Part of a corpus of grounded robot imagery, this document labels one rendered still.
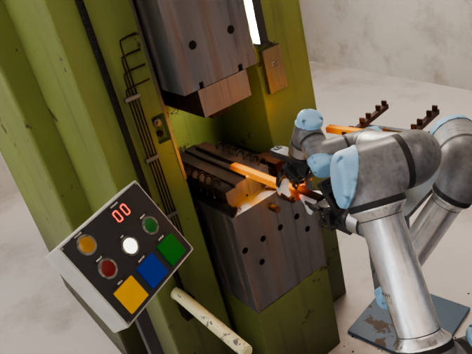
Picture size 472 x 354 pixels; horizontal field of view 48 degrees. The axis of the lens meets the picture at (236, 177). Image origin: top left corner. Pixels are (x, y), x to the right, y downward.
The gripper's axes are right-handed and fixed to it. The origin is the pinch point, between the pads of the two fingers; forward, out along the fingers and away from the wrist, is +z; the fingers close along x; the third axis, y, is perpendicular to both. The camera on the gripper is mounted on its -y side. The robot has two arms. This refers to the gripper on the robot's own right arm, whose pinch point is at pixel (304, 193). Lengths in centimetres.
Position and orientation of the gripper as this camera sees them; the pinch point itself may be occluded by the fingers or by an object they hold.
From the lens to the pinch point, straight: 169.7
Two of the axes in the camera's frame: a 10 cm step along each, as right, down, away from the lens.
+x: 7.7, -4.5, 4.5
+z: -5.9, -2.5, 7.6
